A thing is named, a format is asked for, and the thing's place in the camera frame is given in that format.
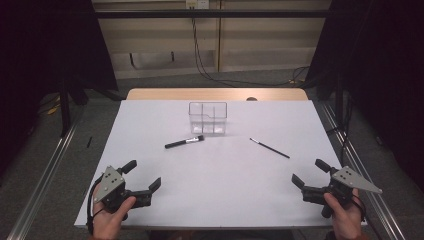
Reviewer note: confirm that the person's left hand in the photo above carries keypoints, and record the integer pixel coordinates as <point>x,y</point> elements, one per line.
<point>110,223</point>

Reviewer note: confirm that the black metal stand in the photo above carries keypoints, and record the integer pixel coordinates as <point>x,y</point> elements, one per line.
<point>64,110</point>

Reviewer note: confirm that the white board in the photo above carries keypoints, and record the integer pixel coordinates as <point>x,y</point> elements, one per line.
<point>213,186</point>

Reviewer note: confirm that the small black floor object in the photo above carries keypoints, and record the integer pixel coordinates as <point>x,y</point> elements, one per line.
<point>89,142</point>

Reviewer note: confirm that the dark curtain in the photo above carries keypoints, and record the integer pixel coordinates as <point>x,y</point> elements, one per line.
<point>43,50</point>
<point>383,66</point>

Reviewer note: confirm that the thin black makeup brush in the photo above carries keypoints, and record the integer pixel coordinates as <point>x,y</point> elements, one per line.
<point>270,148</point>

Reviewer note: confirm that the white wall outlet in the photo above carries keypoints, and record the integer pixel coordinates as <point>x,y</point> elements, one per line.
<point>197,3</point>

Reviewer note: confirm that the person's right hand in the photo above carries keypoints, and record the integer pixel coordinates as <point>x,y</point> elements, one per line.
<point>346,220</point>

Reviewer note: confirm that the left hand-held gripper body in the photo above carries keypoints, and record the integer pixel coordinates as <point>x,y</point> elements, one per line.
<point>108,183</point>

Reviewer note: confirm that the black horizontal metal bar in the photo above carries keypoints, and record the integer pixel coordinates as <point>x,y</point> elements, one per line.
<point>213,13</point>

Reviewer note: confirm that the thick black makeup brush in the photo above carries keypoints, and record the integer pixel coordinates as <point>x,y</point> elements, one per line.
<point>181,142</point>

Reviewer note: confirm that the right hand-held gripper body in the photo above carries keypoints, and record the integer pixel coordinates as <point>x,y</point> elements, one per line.
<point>343,186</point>

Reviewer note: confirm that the wooden table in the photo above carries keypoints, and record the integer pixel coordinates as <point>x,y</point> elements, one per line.
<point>186,94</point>

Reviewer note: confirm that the metal floor rail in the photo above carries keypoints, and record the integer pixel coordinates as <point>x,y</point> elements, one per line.
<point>43,180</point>
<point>376,200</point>

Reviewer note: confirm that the clear plastic organizer box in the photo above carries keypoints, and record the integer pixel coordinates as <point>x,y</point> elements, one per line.
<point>208,118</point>

